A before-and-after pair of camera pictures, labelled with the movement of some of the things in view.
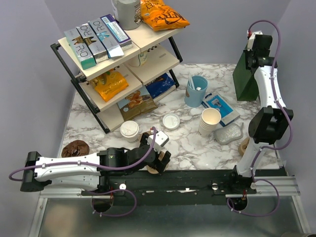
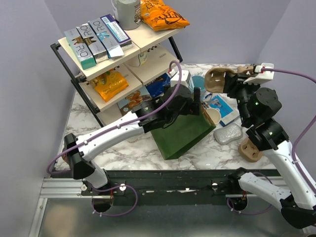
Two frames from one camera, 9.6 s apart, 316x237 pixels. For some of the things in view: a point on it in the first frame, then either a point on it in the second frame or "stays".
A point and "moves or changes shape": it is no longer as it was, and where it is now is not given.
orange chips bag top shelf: [158, 16] stays
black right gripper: [247, 53] → [231, 80]
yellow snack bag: [109, 84] stays
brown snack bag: [139, 102] stays
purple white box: [123, 40] stays
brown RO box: [99, 53] stays
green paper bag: [245, 80] → [187, 131]
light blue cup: [197, 85] stays
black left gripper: [160, 165] → [192, 106]
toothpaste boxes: [112, 49] stays
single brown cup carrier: [149, 169] → [215, 77]
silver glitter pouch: [229, 133] stays
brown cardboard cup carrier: [243, 146] moves or changes shape
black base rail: [177, 187] stays
